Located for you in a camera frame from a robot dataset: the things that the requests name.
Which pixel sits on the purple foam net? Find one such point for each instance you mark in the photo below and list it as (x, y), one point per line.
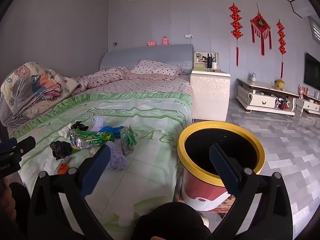
(117, 158)

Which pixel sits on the white foam net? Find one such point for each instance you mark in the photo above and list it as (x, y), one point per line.
(98, 123)

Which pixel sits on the green printed bedspread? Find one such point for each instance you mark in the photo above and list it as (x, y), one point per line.
(150, 167)

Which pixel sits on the black thermos bottle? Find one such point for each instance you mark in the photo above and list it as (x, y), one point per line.
(209, 60)

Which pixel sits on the pink polka dot pillow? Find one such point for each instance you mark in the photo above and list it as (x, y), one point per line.
(156, 68)

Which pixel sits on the yellow rimmed trash bin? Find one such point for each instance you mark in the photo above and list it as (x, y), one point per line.
(200, 192)

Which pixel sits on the rumpled pink polka dot quilt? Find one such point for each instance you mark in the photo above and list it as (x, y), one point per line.
(100, 78)

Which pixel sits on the green flat box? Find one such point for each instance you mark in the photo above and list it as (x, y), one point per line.
(198, 68)

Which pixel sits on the white nightstand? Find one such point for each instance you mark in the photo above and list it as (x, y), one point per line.
(210, 95)

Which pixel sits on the white TV cabinet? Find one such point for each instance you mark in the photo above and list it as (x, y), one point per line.
(262, 101)

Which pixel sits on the bear printed quilt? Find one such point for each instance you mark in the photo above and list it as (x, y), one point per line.
(25, 67)

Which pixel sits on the red diamond tassel hanging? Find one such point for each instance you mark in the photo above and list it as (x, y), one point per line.
(260, 24)

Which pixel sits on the clear bag of clothes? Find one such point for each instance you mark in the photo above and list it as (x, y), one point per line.
(42, 87)

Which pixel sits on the white round bottle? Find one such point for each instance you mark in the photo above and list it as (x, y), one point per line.
(253, 76)

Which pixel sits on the long green snack wrapper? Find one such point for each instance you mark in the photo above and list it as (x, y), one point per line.
(92, 138)

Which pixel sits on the black television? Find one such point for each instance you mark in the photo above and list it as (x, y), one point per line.
(312, 72)

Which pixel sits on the flat pink polka dot sheet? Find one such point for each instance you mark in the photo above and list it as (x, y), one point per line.
(150, 86)

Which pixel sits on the pink doll figure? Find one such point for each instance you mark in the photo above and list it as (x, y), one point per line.
(301, 91)

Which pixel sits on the yellow toy figure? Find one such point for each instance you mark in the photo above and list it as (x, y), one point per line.
(280, 83)

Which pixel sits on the long red knot hanging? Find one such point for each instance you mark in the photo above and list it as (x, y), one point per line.
(236, 17)

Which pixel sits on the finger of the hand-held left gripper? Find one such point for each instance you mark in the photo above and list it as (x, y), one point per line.
(25, 145)
(7, 144)

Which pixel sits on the glass dish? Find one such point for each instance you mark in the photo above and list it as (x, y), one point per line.
(215, 70)

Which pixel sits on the short green snack wrapper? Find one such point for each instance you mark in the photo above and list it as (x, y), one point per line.
(128, 140)

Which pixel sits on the white cup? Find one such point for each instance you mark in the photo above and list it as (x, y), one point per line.
(214, 65)

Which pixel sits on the small red and black items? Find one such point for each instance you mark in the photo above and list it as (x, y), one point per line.
(283, 103)

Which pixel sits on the white wall switch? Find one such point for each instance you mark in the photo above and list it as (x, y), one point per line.
(189, 36)

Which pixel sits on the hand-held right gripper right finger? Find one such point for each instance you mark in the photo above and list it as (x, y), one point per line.
(225, 166)

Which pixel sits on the small white side cabinet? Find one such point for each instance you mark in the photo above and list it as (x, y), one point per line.
(310, 105)

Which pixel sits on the white tissue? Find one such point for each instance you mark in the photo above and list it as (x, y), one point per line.
(64, 131)

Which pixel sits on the orange wrapper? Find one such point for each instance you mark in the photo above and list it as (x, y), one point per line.
(62, 168)

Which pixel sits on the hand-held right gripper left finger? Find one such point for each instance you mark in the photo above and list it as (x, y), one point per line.
(96, 170)

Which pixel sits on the blue plastic bag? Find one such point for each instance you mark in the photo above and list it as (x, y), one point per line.
(112, 130)

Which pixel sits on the white slatted window blind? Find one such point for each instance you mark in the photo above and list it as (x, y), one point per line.
(315, 30)

